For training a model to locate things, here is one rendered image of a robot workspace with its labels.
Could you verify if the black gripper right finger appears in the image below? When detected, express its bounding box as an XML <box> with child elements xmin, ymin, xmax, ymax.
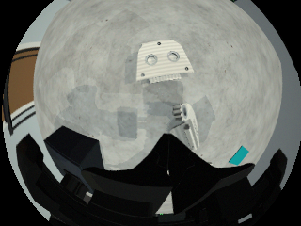
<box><xmin>168</xmin><ymin>133</ymin><xmax>255</xmax><ymax>216</ymax></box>

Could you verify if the white metal plate with two ringed holes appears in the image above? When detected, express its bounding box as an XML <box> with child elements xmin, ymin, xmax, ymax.
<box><xmin>136</xmin><ymin>40</ymin><xmax>193</xmax><ymax>80</ymax></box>

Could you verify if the teal flat rectangular plate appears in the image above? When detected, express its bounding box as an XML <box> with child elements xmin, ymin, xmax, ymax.
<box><xmin>229</xmin><ymin>146</ymin><xmax>248</xmax><ymax>166</ymax></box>

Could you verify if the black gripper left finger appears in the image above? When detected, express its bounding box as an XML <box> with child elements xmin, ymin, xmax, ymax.
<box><xmin>82</xmin><ymin>133</ymin><xmax>173</xmax><ymax>215</ymax></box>

